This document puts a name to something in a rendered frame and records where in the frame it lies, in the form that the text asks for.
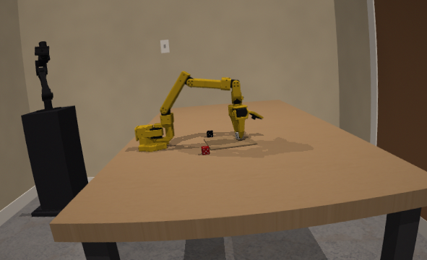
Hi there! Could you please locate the red die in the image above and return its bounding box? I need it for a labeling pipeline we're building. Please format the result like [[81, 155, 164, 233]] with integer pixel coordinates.
[[201, 146, 210, 155]]

